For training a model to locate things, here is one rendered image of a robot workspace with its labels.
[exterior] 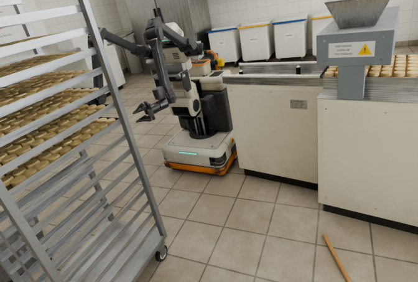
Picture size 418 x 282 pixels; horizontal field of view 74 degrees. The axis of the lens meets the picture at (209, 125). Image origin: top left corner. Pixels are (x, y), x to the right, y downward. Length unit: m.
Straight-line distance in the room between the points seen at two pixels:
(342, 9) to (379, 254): 1.34
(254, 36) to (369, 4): 4.00
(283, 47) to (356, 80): 3.88
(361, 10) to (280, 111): 0.77
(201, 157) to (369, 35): 1.52
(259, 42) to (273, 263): 4.28
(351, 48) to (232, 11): 4.82
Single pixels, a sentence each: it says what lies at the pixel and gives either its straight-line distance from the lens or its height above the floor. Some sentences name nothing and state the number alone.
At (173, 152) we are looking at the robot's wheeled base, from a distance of 2.53.
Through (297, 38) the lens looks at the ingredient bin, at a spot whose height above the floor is 0.46.
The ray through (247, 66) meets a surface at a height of 0.88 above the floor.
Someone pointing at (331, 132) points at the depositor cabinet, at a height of 0.63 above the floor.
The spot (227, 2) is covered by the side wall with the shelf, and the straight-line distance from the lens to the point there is 6.22.
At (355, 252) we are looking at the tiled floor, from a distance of 1.94.
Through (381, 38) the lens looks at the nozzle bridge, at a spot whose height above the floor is 1.14.
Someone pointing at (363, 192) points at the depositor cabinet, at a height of 0.25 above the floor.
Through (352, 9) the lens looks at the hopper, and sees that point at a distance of 1.61.
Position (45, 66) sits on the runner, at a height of 1.33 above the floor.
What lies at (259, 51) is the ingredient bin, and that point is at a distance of 5.50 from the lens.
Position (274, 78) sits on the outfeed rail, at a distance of 1.91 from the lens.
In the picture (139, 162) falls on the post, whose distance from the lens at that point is 1.58.
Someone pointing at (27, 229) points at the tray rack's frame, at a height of 0.82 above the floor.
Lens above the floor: 1.47
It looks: 25 degrees down
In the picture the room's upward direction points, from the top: 11 degrees counter-clockwise
